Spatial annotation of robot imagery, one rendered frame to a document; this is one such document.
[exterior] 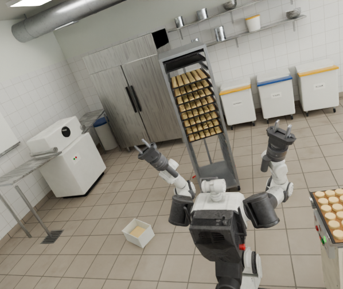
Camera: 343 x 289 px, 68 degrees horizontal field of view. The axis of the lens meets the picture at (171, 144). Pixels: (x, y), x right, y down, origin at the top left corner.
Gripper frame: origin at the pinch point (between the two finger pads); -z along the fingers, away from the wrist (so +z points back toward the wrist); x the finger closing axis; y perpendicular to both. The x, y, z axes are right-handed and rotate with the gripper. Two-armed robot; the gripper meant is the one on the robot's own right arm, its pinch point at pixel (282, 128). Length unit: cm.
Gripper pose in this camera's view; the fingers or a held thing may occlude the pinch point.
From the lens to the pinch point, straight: 119.6
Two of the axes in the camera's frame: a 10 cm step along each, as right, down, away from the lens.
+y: 7.0, -5.9, 4.1
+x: -7.0, -4.5, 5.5
